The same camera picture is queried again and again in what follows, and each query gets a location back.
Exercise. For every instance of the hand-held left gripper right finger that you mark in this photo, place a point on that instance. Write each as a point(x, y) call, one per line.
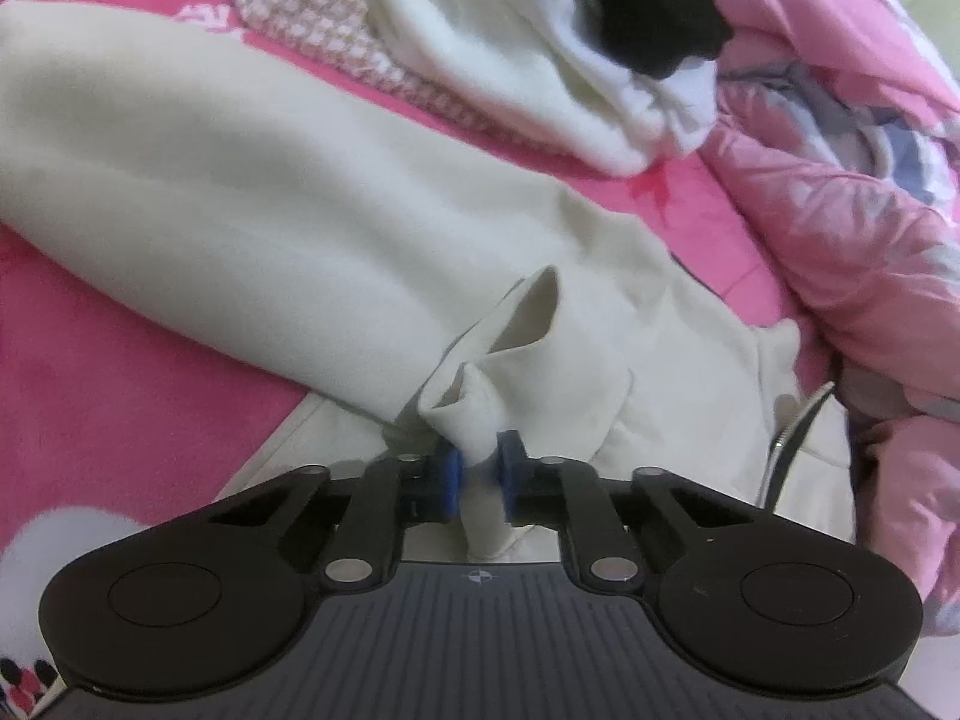
point(511, 480)

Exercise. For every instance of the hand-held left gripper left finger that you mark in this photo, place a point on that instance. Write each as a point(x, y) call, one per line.
point(448, 484)

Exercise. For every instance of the pink floral bed sheet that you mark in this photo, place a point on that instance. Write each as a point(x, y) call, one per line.
point(112, 390)

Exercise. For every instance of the black garment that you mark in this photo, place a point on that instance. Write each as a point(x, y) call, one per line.
point(652, 7)

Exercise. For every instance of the pink checkered garment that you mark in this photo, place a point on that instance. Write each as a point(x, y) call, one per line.
point(315, 7)

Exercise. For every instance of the pink and grey quilt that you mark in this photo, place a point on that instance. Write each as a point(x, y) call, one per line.
point(840, 187)

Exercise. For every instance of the beige garment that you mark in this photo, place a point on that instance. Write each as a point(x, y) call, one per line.
point(225, 202)

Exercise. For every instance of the white garment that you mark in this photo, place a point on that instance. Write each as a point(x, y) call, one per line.
point(510, 67)

